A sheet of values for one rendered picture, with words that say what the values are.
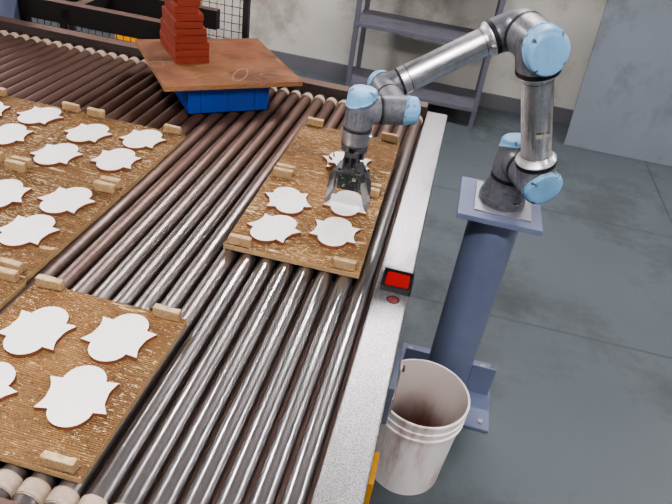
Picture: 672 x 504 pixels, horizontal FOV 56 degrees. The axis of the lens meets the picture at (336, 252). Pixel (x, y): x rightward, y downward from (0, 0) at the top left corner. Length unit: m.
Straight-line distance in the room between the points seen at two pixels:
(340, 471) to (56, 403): 0.51
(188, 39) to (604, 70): 3.51
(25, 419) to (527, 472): 1.78
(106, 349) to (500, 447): 1.64
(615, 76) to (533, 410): 3.13
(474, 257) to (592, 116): 3.19
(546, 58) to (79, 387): 1.29
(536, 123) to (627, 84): 3.47
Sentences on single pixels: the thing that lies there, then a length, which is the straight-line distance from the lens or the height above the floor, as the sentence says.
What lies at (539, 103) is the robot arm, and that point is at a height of 1.29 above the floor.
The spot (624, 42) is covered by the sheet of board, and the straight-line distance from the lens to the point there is 5.25.
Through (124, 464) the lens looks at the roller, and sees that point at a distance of 1.17.
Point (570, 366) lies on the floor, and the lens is 3.00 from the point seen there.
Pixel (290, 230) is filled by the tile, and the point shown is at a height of 0.95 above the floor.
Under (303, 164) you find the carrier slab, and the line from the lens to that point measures 2.01.
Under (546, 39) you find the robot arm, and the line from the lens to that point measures 1.70.
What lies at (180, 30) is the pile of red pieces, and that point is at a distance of 2.43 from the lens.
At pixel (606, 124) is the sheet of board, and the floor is 0.20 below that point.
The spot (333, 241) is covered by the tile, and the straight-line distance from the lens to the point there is 1.63.
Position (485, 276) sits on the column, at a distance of 2.22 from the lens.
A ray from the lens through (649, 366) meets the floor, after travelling 3.22.
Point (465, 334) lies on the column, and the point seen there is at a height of 0.36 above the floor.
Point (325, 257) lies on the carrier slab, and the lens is 1.59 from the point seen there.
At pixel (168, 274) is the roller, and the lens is 1.53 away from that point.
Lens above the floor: 1.84
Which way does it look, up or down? 34 degrees down
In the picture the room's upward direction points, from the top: 9 degrees clockwise
